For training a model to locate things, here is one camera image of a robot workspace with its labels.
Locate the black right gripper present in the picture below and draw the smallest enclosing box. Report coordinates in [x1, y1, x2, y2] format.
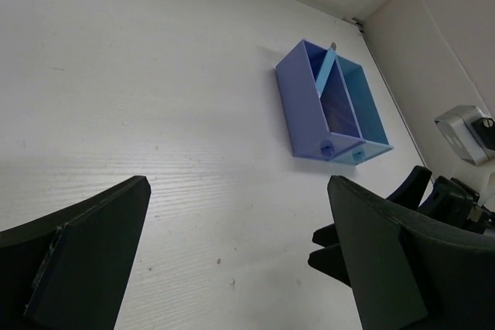
[387, 165, 494, 235]

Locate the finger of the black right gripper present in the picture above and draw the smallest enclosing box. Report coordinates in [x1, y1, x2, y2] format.
[308, 224, 351, 287]

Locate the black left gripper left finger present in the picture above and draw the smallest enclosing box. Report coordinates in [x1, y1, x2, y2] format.
[1, 175, 151, 329]

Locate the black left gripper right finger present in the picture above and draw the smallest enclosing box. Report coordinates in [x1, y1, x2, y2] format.
[328, 176, 494, 329]

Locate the light blue correction tape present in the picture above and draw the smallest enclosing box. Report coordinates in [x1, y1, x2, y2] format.
[315, 42, 336, 97]

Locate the light blue storage bin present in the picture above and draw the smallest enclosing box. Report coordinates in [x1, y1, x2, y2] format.
[321, 56, 393, 165]

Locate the purple blue storage bin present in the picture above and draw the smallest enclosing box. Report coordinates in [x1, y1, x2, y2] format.
[275, 40, 350, 162]

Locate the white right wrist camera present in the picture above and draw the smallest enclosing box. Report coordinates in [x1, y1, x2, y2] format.
[435, 105, 494, 166]

